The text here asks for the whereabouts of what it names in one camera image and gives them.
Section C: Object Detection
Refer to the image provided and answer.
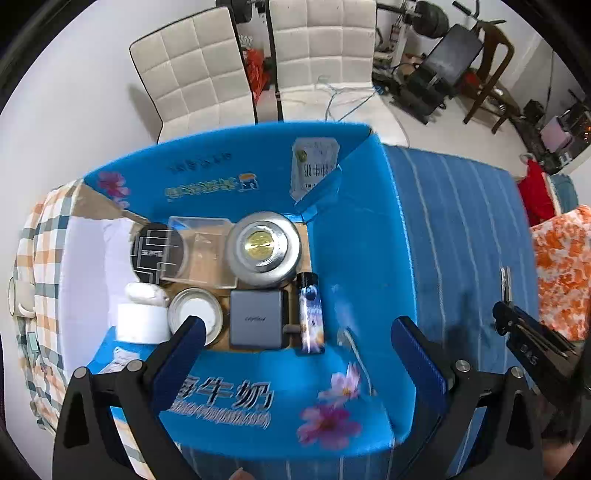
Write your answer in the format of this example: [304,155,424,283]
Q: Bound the white earbuds case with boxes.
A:
[124,282,169,307]

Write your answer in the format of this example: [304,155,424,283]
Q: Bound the clear plastic display box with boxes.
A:
[161,216,238,290]

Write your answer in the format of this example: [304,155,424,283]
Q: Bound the silver metal tin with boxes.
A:
[224,211,301,289]

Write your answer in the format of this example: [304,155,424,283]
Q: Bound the car key with fob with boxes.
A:
[500,266,513,304]

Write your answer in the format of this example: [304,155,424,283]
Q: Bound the plaid checked cloth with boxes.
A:
[11,178,153,480]

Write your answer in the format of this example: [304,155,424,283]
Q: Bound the white paper tape roll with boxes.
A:
[115,302,171,345]

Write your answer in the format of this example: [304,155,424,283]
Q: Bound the orange floral fabric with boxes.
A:
[530,205,591,342]

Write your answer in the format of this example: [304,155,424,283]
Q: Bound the blue cardboard milk box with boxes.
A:
[81,122,417,460]

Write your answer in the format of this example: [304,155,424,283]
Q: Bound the blue striped tablecloth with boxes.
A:
[182,147,539,479]

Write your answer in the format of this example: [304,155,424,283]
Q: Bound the round tin white lid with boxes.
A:
[167,288,223,346]

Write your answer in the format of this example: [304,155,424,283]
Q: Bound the white ceramic mug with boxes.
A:
[8,277,36,319]

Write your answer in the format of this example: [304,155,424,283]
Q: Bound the blue denim garment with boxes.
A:
[550,174,579,215]

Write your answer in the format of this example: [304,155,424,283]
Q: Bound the red garment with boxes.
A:
[518,159,556,227]

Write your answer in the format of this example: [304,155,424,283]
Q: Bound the grey square charger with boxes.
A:
[229,290,288,350]

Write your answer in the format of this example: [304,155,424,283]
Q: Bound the small blue labelled bottle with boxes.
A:
[295,272,325,355]

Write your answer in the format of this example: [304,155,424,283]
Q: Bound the black round patterned tin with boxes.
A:
[130,222,185,287]

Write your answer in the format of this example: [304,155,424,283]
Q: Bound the pink suitcase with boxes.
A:
[540,116,572,153]

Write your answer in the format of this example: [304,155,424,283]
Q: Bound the black weight bench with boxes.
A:
[392,25,483,125]

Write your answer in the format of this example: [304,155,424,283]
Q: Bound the brown wooden chair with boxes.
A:
[461,20,520,135]

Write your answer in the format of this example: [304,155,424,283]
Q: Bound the black barbell weight plate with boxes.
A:
[412,1,450,39]

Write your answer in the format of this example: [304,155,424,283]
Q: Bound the left white padded chair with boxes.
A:
[129,6,257,143]

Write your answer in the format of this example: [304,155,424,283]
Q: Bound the white padded chair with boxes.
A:
[266,1,409,146]
[129,6,257,143]

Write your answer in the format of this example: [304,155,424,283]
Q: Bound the right white padded chair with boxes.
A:
[266,1,409,146]

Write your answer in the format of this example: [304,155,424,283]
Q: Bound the blue cord on chair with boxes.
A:
[315,75,380,122]

